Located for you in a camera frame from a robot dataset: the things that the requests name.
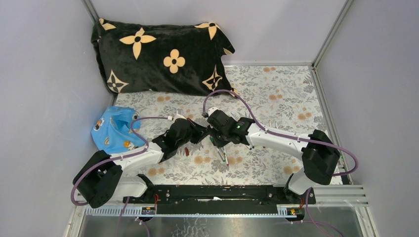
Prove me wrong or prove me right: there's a black floral pillow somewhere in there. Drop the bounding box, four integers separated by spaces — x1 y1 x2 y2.
90 18 235 96

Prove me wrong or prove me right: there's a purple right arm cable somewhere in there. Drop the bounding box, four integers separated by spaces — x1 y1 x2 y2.
202 89 359 237

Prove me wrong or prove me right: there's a blue cartoon cloth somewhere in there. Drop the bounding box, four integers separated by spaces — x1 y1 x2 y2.
91 106 145 154

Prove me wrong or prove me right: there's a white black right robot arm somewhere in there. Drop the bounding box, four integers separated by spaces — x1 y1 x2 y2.
207 107 340 203

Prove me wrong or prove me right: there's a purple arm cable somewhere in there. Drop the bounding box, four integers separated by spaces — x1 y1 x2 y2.
71 116 174 237
202 89 359 237

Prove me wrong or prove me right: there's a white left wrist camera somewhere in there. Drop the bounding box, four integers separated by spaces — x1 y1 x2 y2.
173 109 187 121

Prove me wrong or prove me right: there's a floral patterned table mat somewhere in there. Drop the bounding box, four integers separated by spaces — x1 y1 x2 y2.
115 66 327 185

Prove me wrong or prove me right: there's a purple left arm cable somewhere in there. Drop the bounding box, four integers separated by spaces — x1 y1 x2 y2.
71 116 174 237

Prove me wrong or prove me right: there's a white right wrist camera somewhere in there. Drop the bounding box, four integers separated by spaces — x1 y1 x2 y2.
207 107 219 116

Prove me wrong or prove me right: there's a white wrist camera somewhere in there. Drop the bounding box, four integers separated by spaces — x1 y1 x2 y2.
173 109 187 121
207 107 219 116

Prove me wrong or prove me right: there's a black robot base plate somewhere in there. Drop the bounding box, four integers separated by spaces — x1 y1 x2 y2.
123 185 316 215

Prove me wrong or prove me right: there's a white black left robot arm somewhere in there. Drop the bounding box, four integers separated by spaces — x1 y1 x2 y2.
71 118 210 208

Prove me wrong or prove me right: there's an aluminium frame rail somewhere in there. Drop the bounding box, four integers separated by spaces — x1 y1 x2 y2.
65 185 377 237

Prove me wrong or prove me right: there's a bundle of coloured marker pens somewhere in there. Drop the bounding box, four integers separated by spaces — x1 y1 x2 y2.
210 137 229 167

